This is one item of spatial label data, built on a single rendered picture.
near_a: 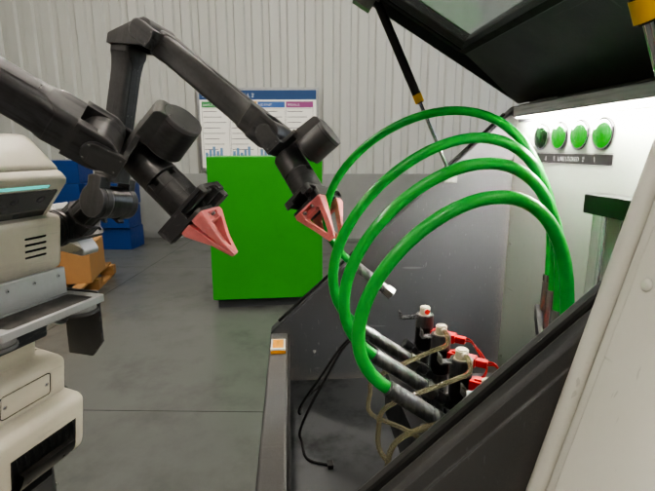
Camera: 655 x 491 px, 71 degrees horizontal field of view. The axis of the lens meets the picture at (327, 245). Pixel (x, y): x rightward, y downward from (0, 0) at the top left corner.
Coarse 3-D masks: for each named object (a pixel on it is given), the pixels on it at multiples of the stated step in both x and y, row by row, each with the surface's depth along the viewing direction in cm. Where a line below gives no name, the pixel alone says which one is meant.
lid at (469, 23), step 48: (384, 0) 91; (432, 0) 84; (480, 0) 75; (528, 0) 68; (576, 0) 59; (624, 0) 54; (480, 48) 88; (528, 48) 77; (576, 48) 69; (624, 48) 63; (528, 96) 97
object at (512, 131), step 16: (432, 112) 74; (448, 112) 73; (464, 112) 72; (480, 112) 72; (384, 128) 77; (400, 128) 76; (512, 128) 71; (368, 144) 78; (528, 144) 71; (352, 160) 79; (336, 176) 81
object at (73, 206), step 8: (64, 208) 109; (72, 208) 109; (80, 208) 107; (72, 216) 108; (80, 216) 108; (72, 224) 108; (80, 224) 108; (88, 224) 110; (96, 224) 113; (80, 232) 110; (88, 232) 111; (96, 232) 116; (72, 240) 109; (80, 240) 112
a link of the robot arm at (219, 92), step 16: (144, 32) 96; (160, 32) 97; (160, 48) 97; (176, 48) 96; (176, 64) 96; (192, 64) 95; (208, 64) 96; (192, 80) 95; (208, 80) 94; (224, 80) 94; (208, 96) 94; (224, 96) 92; (240, 96) 91; (224, 112) 92; (240, 112) 90; (256, 112) 89; (240, 128) 90; (272, 128) 87; (288, 128) 92; (256, 144) 89
